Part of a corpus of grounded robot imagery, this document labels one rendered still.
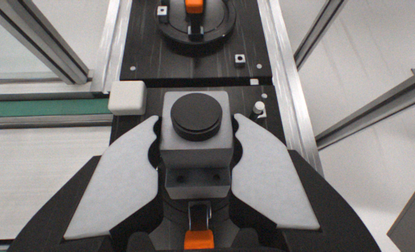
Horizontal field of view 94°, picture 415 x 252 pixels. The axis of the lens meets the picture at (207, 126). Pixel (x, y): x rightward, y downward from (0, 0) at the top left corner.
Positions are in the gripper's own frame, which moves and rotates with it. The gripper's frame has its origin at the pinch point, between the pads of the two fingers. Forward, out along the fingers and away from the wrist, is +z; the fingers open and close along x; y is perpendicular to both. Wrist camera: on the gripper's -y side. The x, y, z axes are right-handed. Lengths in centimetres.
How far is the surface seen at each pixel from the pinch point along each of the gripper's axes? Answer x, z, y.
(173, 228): -3.3, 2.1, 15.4
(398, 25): 53, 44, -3
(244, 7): 8.9, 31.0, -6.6
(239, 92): 6.0, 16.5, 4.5
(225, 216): 2.6, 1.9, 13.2
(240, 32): 7.4, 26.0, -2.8
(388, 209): 32.6, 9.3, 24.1
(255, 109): 5.0, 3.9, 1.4
